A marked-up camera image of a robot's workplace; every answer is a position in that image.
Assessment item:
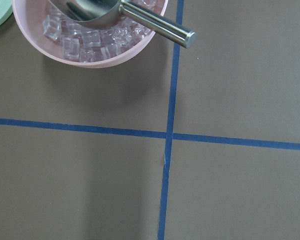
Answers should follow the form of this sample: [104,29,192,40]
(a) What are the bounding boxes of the steel ice scoop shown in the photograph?
[50,0,196,49]

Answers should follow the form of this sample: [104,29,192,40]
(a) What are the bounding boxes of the pink bowl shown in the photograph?
[12,0,156,69]

